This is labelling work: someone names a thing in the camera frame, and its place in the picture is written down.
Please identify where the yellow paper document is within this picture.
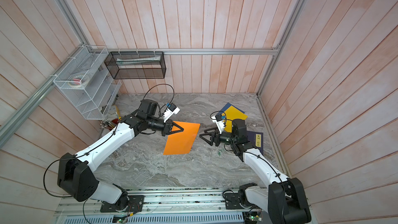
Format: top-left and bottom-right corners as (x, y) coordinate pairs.
(223, 106), (248, 132)

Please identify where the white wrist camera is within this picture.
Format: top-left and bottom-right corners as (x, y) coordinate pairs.
(210, 111), (227, 133)
(163, 103), (180, 122)

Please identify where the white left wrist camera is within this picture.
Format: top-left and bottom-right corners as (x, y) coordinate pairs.
(163, 103), (180, 122)

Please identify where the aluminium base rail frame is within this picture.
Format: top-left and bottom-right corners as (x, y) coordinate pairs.
(52, 188), (271, 224)

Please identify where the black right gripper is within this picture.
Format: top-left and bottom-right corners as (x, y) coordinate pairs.
(201, 127), (238, 148)

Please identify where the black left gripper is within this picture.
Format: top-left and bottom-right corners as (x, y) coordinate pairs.
(147, 116), (184, 137)

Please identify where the blue paper document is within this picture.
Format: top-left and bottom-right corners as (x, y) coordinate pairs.
(219, 102), (245, 114)

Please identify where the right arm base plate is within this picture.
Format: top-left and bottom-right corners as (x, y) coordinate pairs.
(222, 190), (260, 209)

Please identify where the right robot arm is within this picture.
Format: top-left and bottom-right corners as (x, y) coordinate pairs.
(200, 114), (312, 224)

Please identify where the dark navy book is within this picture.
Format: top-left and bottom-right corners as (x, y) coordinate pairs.
(247, 131), (264, 155)

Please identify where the red pen holder cup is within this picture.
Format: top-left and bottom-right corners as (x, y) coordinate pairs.
(108, 117), (121, 129)

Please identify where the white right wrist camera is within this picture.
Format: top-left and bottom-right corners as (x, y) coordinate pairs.
(210, 111), (227, 133)

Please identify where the orange paper document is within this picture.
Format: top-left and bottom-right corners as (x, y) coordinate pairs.
(163, 121), (200, 155)

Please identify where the paper in black basket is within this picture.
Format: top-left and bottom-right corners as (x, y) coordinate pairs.
(116, 57), (160, 65)

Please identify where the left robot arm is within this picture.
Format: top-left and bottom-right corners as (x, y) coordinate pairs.
(57, 99), (180, 212)

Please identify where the tape roll in shelf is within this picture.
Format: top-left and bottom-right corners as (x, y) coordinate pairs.
(68, 74), (90, 88)

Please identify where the white wire mesh shelf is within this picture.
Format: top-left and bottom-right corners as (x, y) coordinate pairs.
(53, 46), (121, 120)

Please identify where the black wire mesh basket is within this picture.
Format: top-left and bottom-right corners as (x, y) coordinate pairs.
(104, 51), (166, 79)

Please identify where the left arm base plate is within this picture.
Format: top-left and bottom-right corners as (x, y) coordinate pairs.
(100, 195), (145, 213)

